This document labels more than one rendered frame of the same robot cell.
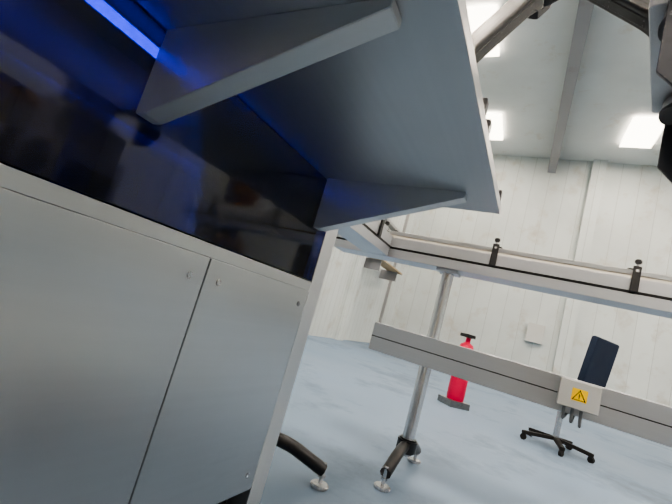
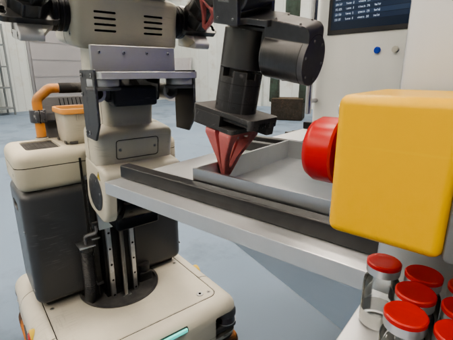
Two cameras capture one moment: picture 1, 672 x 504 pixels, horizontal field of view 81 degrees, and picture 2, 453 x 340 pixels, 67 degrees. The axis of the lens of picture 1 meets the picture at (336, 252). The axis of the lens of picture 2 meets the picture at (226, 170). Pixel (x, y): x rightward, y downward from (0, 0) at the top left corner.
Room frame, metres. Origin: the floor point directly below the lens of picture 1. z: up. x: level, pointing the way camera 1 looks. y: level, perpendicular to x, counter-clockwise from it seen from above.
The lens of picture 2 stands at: (1.31, -0.06, 1.04)
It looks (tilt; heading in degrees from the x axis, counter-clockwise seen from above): 16 degrees down; 190
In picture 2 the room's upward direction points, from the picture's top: straight up
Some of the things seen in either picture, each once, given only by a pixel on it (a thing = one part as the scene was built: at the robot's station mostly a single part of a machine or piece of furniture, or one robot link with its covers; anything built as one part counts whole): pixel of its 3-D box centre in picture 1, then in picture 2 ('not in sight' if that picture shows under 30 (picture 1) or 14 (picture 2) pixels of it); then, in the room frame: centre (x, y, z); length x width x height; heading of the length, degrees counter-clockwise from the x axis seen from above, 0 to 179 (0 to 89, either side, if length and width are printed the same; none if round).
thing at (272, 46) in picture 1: (251, 72); not in sight; (0.44, 0.16, 0.79); 0.34 x 0.03 x 0.13; 61
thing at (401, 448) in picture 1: (404, 455); not in sight; (1.65, -0.49, 0.07); 0.50 x 0.08 x 0.14; 151
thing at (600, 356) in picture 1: (567, 390); not in sight; (3.08, -2.02, 0.45); 0.53 x 0.50 x 0.90; 50
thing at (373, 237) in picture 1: (349, 211); not in sight; (1.44, -0.01, 0.92); 0.69 x 0.15 x 0.16; 151
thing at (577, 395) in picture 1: (578, 395); not in sight; (1.34, -0.92, 0.50); 0.12 x 0.05 x 0.09; 61
